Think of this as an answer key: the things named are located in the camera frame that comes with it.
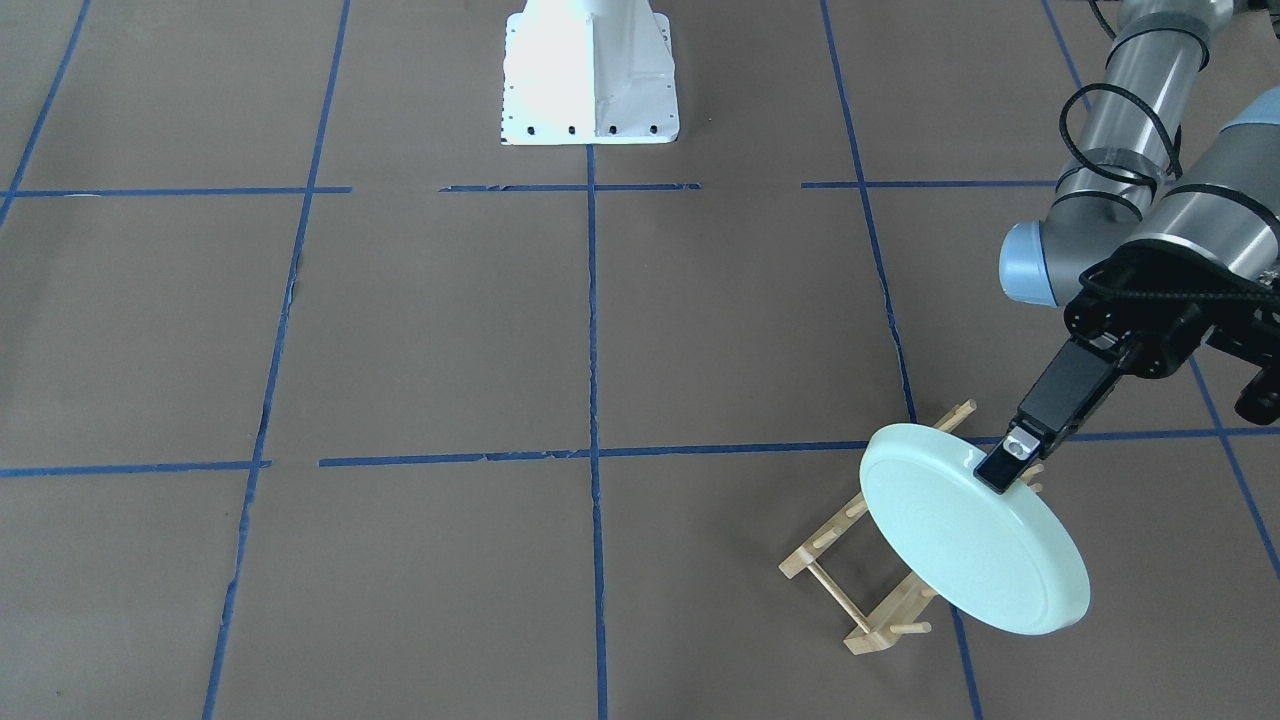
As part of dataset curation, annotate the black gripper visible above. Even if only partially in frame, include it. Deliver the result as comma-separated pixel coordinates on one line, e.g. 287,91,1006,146
974,245,1279,495

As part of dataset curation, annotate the light green plate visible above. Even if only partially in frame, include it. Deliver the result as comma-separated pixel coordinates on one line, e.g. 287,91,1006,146
859,423,1092,635

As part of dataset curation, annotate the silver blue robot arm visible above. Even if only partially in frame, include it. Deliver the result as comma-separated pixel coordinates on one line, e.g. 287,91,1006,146
975,1,1279,493

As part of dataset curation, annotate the wooden dish rack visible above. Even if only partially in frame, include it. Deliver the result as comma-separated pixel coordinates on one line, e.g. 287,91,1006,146
780,398,1044,657

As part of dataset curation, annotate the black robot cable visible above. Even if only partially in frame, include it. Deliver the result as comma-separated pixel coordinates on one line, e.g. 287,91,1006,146
1059,0,1187,196

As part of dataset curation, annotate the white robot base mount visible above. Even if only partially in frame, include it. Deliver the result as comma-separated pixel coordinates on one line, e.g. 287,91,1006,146
500,1,681,146

